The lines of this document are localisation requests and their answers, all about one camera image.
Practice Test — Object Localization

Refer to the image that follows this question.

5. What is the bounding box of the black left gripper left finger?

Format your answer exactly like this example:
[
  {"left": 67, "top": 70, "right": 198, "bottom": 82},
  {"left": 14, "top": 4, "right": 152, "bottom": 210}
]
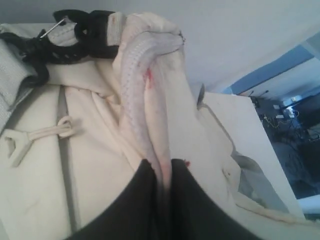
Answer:
[{"left": 67, "top": 159, "right": 165, "bottom": 240}]

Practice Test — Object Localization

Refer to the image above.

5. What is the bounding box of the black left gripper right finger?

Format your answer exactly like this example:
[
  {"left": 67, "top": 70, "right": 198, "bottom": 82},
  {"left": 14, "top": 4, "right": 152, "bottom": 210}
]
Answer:
[{"left": 170, "top": 159, "right": 240, "bottom": 240}]

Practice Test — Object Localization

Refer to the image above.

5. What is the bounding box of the white fabric duffel bag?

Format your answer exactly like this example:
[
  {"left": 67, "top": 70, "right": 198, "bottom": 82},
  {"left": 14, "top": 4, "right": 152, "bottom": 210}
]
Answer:
[{"left": 0, "top": 10, "right": 320, "bottom": 240}]

